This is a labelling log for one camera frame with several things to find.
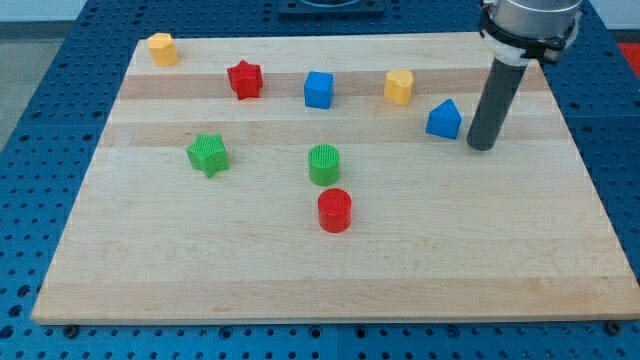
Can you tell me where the green star block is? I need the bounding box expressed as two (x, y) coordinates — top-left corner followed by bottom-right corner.
(186, 134), (230, 178)

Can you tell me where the green cylinder block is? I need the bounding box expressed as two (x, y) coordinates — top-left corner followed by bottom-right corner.
(308, 144), (340, 186)

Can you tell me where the red cylinder block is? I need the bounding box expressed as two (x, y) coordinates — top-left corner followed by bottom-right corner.
(317, 188), (352, 233)

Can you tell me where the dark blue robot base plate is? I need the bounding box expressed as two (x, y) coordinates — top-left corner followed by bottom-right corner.
(277, 0), (385, 19)

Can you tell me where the blue triangle block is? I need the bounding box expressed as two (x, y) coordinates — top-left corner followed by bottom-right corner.
(425, 99), (462, 140)

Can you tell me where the blue cube block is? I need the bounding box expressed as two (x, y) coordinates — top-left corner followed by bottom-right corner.
(304, 71), (334, 109)

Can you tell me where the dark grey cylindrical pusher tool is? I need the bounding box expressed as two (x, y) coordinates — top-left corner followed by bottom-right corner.
(466, 59), (526, 151)

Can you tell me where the yellow heart block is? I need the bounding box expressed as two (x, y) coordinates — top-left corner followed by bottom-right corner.
(383, 69), (414, 106)

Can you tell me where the wooden board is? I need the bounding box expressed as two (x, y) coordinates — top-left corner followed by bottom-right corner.
(31, 33), (639, 325)

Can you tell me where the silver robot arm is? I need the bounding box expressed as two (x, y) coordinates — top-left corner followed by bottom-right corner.
(479, 0), (582, 67)

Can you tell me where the red star block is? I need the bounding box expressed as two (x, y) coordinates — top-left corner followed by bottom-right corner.
(227, 60), (263, 100)

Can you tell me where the yellow pentagon block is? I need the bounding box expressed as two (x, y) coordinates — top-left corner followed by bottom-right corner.
(147, 32), (179, 67)

